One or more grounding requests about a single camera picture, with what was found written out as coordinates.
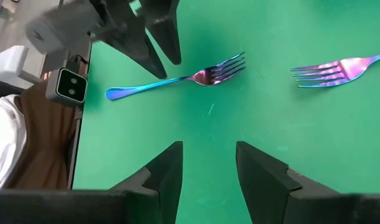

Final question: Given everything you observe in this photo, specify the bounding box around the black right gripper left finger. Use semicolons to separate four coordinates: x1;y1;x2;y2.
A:
0;141;184;224

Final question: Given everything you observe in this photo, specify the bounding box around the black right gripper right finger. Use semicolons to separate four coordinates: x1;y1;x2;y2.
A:
235;141;380;224

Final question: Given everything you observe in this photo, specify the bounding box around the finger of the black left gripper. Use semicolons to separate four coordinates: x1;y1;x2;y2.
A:
89;0;168;80
139;0;183;65

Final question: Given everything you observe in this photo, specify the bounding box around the green table mat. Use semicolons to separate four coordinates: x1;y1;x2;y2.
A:
72;0;380;224

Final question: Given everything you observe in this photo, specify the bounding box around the white grey object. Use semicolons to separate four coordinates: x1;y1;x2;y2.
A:
0;45;43;93

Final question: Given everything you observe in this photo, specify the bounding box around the person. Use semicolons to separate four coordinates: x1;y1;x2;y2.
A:
0;79;82;192

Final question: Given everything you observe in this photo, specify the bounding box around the grey camera with black face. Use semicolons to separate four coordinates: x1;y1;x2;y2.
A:
45;67;88;108

